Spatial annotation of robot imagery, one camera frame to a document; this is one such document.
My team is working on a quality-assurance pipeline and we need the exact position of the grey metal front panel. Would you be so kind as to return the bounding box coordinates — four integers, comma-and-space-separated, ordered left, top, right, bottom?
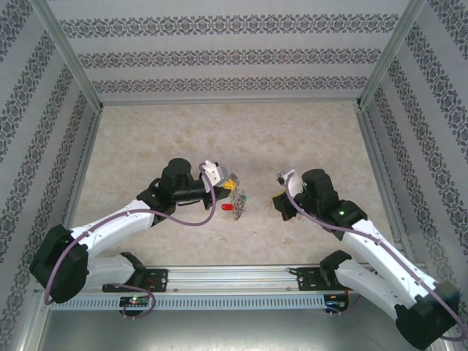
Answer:
36, 310, 439, 351

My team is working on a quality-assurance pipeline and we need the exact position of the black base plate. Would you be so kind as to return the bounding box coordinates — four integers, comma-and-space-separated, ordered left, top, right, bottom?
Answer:
101, 268, 170, 293
294, 266, 365, 293

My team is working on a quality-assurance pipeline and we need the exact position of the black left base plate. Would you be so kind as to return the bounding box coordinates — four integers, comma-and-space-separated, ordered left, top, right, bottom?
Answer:
101, 268, 170, 293

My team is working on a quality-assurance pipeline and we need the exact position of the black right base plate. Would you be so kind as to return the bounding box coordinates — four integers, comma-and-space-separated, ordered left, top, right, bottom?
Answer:
294, 266, 365, 293

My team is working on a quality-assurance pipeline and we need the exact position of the aluminium side rail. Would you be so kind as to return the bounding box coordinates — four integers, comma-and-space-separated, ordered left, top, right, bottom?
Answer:
356, 105, 407, 253
61, 107, 104, 230

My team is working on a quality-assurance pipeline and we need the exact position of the slotted grey cable duct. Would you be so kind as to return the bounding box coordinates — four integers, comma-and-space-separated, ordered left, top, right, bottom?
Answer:
49, 294, 327, 312

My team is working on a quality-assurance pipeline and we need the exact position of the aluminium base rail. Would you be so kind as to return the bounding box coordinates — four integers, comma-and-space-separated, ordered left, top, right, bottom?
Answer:
87, 265, 366, 293

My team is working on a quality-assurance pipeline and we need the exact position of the circuit board with green light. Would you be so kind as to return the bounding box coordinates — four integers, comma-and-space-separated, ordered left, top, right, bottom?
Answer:
118, 295, 151, 308

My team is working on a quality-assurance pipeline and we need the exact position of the aluminium frame crossbar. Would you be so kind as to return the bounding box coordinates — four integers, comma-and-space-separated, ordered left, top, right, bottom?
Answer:
100, 97, 361, 107

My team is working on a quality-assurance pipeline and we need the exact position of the aluminium frame post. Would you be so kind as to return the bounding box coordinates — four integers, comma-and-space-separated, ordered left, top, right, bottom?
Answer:
28, 0, 105, 110
355, 0, 428, 110

